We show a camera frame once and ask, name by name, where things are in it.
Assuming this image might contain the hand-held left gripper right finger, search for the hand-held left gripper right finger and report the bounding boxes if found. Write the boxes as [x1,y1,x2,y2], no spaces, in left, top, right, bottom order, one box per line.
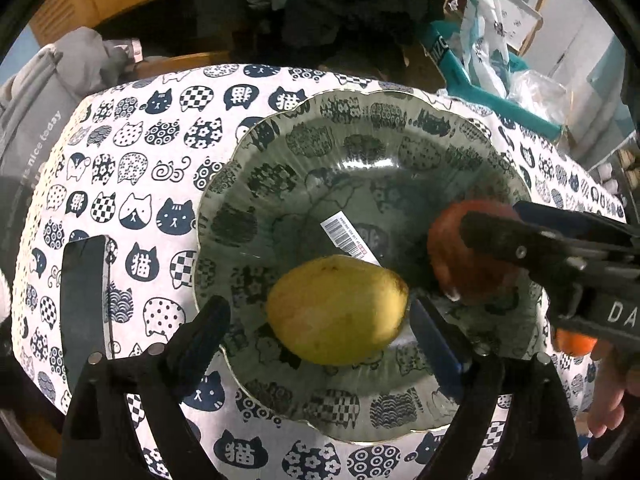
[410,297,584,480]

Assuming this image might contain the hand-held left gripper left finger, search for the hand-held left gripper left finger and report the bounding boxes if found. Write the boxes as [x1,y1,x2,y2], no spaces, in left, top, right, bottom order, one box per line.
[59,234,232,480]

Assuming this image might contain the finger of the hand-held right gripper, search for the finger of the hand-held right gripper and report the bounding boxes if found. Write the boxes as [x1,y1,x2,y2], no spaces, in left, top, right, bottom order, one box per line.
[512,200,640,250]
[459,210,601,286]

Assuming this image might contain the small orange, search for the small orange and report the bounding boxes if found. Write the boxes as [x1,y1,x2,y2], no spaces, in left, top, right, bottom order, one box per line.
[556,329,599,357]

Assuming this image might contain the red apple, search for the red apple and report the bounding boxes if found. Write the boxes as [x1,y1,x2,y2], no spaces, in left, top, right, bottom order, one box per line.
[427,200,524,306]

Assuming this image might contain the yellow mango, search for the yellow mango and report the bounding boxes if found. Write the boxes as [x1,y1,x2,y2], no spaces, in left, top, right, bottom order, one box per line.
[266,255,410,366]

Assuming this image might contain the scalloped glass plate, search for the scalloped glass plate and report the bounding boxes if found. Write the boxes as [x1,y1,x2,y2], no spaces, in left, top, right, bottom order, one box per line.
[192,89,544,445]

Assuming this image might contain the person's right hand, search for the person's right hand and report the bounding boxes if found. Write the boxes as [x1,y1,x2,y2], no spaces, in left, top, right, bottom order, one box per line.
[587,342,640,439]

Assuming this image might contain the clear plastic bag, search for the clear plastic bag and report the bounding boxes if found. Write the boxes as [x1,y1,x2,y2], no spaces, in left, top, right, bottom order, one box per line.
[509,70,572,127]

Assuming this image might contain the dark grey printed bag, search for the dark grey printed bag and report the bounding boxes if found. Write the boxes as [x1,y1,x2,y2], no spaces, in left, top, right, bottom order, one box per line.
[0,102,69,263]

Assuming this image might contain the barcode sticker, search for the barcode sticker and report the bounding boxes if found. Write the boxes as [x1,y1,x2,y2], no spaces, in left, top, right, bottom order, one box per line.
[320,212,384,266]

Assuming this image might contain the cat print tablecloth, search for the cat print tablecloth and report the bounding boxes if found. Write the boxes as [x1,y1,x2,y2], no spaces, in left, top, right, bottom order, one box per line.
[10,62,629,480]

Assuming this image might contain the teal plastic basket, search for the teal plastic basket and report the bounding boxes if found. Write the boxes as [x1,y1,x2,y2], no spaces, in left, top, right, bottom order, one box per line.
[420,20,564,142]

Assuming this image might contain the white storage box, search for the white storage box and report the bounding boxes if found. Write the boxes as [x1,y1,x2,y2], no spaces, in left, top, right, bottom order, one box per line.
[494,0,544,56]

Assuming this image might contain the white printed plastic bag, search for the white printed plastic bag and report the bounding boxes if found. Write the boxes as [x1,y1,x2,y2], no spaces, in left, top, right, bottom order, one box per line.
[446,0,517,99]

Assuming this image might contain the grey jacket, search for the grey jacket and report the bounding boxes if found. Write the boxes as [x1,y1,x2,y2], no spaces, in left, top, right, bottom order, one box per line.
[10,27,139,111]

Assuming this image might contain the pink white small tag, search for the pink white small tag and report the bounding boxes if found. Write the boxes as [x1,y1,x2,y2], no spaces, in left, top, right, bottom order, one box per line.
[117,40,146,64]

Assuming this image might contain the dark hanging clothes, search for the dark hanging clothes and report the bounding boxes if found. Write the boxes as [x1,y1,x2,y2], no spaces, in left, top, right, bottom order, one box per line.
[187,0,451,82]

